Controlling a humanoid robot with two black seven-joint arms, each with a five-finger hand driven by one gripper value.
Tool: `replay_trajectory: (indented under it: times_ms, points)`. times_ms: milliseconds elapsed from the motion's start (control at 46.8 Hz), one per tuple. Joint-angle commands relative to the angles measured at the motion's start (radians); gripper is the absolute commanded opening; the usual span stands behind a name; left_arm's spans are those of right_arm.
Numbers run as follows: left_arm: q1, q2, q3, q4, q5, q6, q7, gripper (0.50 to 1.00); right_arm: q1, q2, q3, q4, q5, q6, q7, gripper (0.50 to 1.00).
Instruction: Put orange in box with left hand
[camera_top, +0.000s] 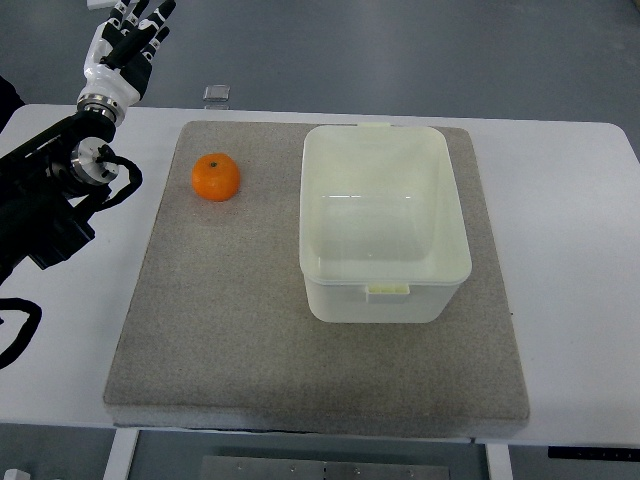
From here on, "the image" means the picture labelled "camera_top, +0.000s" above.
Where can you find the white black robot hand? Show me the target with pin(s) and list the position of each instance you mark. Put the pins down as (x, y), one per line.
(118, 63)

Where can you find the orange fruit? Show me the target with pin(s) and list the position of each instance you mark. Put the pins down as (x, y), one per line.
(215, 177)

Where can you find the white plastic box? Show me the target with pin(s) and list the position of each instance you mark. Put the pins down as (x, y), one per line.
(382, 237)

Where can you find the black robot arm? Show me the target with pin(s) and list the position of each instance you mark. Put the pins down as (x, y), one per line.
(55, 182)

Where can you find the white object at top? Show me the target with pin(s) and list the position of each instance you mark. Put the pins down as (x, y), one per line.
(100, 4)

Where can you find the small clear plastic square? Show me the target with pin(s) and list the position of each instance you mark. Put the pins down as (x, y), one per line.
(216, 97)

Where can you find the grey felt mat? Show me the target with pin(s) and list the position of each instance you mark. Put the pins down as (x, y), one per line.
(219, 334)

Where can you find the white table leg left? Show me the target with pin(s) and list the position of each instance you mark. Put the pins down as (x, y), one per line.
(121, 454)

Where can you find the white table leg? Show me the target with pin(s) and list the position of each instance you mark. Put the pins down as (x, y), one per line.
(499, 462)
(121, 454)

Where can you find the metal plate under table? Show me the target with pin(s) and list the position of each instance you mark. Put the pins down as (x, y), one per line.
(228, 467)

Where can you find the small white floor object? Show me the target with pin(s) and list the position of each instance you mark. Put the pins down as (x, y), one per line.
(16, 474)

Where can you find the white table leg right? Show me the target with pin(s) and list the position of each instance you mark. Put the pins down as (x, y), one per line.
(499, 462)

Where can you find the black table control panel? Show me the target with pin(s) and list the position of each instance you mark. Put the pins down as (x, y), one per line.
(594, 453)

